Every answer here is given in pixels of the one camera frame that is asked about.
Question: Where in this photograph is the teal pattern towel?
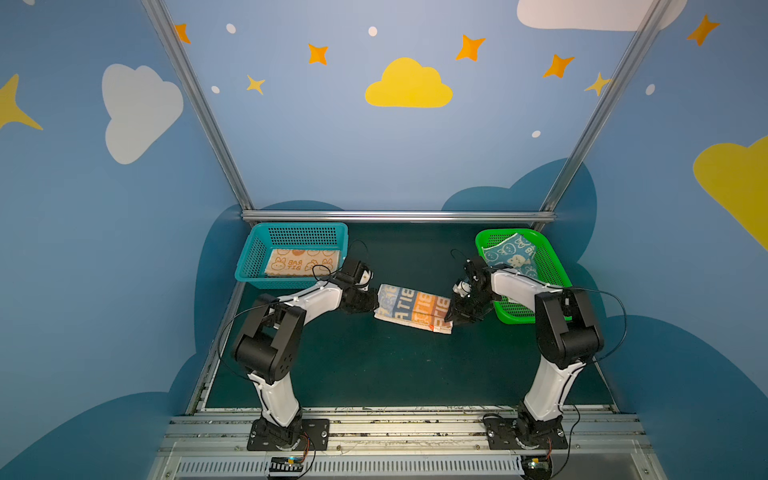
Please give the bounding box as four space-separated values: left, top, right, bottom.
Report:
482 233 538 279

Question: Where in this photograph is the right small circuit board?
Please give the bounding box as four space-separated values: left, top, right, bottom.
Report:
521 456 552 480

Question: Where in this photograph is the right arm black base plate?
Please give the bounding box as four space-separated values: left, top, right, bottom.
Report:
482 414 568 450

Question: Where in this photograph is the aluminium frame post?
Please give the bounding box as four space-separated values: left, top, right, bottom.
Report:
531 0 673 232
141 0 253 211

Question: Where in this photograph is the green plastic basket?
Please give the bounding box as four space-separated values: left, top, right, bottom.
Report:
475 228 572 325

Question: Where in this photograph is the orange bunny pattern towel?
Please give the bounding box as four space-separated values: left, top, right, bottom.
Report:
265 249 341 278

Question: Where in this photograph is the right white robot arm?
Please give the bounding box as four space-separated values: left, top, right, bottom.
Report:
446 256 604 445

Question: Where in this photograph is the horizontal aluminium frame rail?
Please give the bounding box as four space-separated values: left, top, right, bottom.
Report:
241 210 556 224

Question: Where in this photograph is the right aluminium frame post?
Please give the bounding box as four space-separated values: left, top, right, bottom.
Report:
531 0 673 232

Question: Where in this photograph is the left aluminium frame post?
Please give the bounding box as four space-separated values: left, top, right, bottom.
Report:
141 0 253 211

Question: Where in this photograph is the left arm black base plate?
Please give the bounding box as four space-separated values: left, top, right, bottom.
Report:
246 417 330 451

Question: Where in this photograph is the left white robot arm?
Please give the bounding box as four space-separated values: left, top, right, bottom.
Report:
232 259 378 430

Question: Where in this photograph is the small circuit board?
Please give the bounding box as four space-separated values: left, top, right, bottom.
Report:
521 456 552 480
266 457 305 479

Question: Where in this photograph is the left small circuit board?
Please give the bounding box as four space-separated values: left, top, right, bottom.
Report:
266 457 305 479

